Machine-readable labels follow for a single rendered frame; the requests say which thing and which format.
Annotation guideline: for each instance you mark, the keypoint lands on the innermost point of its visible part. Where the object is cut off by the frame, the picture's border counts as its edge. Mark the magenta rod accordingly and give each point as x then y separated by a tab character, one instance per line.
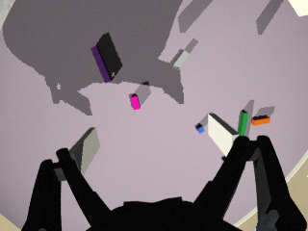
135	102

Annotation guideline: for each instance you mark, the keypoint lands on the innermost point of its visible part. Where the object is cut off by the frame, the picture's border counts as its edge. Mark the grey rod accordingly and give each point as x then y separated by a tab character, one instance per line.
183	56

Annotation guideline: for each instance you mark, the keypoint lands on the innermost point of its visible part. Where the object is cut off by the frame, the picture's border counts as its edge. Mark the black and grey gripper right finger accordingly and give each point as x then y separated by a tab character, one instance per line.
276	210

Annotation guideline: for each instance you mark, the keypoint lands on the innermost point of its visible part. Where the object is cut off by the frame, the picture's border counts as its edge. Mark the orange rod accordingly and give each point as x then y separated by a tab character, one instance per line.
260	120

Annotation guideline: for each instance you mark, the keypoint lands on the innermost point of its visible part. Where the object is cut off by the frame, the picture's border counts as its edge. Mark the purple rod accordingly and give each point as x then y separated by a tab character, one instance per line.
101	64

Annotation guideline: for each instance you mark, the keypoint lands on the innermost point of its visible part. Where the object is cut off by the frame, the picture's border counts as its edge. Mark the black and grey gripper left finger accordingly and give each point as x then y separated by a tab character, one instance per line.
45	206

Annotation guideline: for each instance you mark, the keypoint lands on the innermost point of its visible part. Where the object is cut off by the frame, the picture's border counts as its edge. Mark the green rod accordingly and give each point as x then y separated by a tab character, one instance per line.
243	122

